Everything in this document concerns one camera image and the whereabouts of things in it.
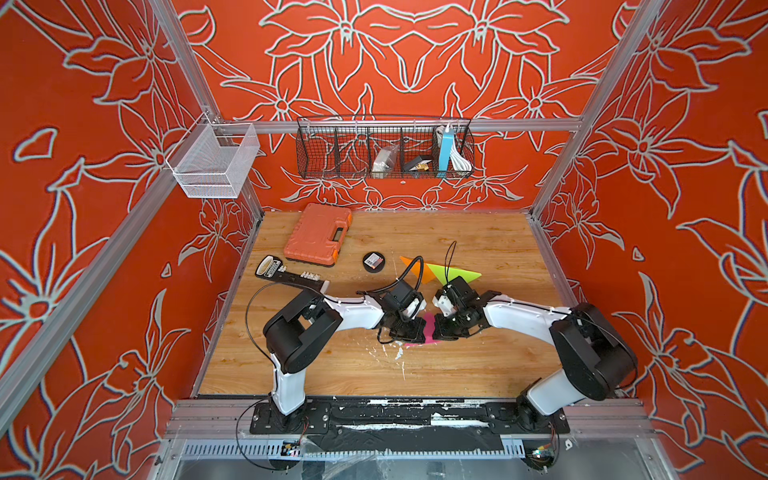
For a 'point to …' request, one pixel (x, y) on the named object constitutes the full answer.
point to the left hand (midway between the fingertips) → (428, 340)
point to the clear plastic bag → (384, 161)
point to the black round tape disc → (374, 262)
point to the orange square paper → (427, 273)
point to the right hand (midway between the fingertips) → (427, 337)
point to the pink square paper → (428, 331)
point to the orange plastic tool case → (318, 233)
